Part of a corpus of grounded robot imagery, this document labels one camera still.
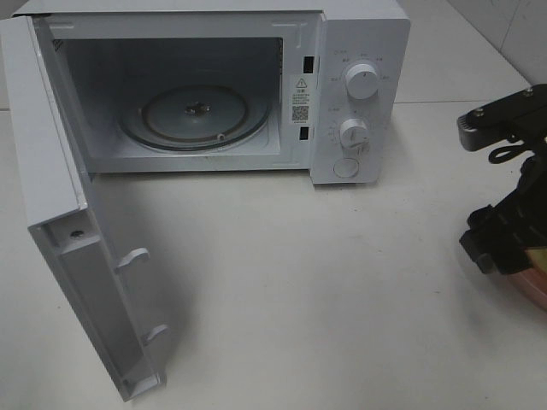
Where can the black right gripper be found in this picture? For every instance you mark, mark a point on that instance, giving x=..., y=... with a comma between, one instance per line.
x=498, y=236

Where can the pink round plate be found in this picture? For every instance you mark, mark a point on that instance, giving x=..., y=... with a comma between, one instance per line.
x=531, y=282

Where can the round white door button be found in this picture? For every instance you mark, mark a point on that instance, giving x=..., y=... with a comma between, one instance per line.
x=346, y=168

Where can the white timer knob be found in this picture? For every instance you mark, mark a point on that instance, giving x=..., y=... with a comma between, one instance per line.
x=353, y=133

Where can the white power knob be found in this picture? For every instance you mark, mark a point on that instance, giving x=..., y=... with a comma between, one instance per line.
x=361, y=80

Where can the white microwave door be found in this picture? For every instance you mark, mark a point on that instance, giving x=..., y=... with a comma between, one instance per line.
x=64, y=217

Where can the white microwave oven body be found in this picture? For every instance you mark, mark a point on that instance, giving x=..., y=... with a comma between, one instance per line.
x=295, y=53

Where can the glass microwave turntable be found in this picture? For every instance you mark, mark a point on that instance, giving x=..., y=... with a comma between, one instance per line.
x=191, y=118

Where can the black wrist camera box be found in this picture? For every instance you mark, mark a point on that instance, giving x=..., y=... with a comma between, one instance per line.
x=490, y=123

